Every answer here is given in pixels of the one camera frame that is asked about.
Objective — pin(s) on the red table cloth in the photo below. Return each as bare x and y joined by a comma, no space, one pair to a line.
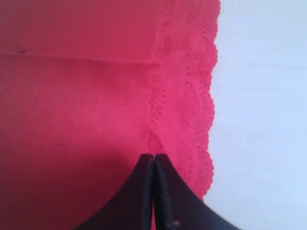
86,87

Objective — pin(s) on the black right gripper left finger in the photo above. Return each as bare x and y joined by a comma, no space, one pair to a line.
131,207

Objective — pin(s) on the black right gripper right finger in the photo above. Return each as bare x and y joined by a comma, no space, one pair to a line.
176,207

